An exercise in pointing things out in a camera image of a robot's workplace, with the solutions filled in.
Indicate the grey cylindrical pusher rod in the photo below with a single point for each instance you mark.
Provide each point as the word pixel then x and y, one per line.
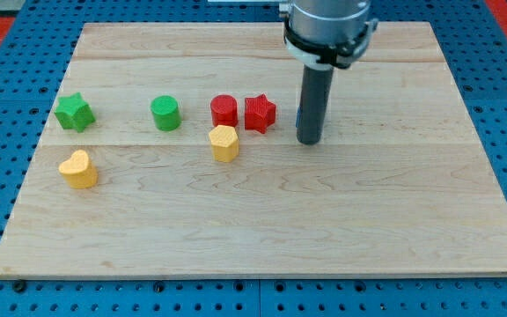
pixel 316 86

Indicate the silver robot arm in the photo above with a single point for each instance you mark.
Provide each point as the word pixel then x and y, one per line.
pixel 324 35

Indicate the yellow hexagon block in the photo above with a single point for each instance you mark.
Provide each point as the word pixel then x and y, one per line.
pixel 224 143

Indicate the blue block behind rod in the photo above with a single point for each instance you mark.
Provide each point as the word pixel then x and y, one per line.
pixel 298 117

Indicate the red star block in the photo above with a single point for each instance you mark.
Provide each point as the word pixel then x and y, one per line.
pixel 260 113

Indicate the red cylinder block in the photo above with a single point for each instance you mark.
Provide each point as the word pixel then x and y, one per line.
pixel 224 110

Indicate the green cylinder block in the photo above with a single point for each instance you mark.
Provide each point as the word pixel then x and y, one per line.
pixel 165 113

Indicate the wooden board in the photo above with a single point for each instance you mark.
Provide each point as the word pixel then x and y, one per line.
pixel 399 185

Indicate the green star block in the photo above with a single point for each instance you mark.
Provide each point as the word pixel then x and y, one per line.
pixel 73 112

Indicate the yellow heart block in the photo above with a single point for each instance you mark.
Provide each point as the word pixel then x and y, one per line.
pixel 78 170

